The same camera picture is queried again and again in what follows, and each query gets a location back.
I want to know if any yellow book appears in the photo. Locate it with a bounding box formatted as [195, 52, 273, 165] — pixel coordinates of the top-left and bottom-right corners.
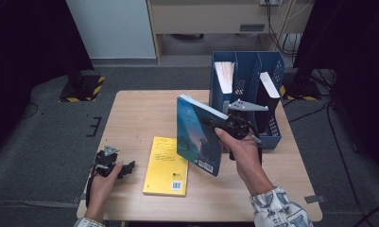
[142, 136, 189, 198]

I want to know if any hand-held gripper cable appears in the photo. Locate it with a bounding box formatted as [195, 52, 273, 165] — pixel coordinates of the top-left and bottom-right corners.
[84, 166, 99, 208]
[229, 135, 265, 166]

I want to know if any black curtain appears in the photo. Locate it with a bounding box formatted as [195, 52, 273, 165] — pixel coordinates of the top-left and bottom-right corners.
[292, 0, 379, 178]
[0, 0, 95, 159]

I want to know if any person's left hand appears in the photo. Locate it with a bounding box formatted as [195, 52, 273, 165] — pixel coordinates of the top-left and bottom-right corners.
[87, 160, 125, 206]

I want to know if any black stand base striped tape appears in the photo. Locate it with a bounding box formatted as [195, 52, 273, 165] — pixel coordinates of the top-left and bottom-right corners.
[58, 60, 106, 103]
[280, 70, 322, 102]

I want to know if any teal illustrated book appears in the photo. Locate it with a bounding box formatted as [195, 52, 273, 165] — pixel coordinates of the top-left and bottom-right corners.
[176, 93, 230, 178]

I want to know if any black floor cable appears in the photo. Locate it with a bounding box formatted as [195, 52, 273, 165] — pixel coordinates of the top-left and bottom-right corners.
[352, 206, 379, 227]
[15, 102, 40, 123]
[287, 100, 368, 227]

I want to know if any black hanging cable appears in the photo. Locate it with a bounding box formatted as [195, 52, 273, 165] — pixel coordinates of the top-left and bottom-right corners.
[266, 0, 298, 60]

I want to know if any right hand-held gripper cable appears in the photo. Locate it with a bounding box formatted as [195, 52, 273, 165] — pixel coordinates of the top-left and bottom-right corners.
[229, 135, 265, 166]

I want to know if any beige wooden desk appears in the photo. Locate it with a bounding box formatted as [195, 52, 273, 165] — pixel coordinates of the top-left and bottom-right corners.
[146, 0, 314, 65]

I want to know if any person's right hand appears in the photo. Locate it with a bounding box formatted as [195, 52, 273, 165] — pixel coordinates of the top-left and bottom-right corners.
[214, 127, 267, 187]

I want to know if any left hand-held gripper cable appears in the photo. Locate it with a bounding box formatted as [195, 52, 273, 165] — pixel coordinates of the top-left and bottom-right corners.
[84, 166, 99, 208]

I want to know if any grey label plate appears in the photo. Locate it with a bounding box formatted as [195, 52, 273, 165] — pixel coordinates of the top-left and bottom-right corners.
[239, 23, 267, 32]

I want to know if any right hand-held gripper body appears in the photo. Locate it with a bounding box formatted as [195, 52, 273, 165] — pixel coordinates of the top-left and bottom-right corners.
[223, 98, 269, 141]

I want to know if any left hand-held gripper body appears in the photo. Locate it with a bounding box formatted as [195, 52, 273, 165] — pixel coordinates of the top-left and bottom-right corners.
[94, 146, 120, 178]

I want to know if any blue file rack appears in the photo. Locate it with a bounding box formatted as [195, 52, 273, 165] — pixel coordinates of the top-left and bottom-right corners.
[209, 50, 285, 150]

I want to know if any bright blue book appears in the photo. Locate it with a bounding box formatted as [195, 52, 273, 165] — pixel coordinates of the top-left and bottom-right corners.
[214, 61, 236, 116]

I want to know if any white cabinet panel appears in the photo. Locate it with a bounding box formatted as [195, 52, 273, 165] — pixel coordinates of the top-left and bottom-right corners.
[66, 0, 157, 60]

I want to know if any black book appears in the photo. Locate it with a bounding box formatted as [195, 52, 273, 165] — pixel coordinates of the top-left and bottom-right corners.
[255, 71, 282, 134]

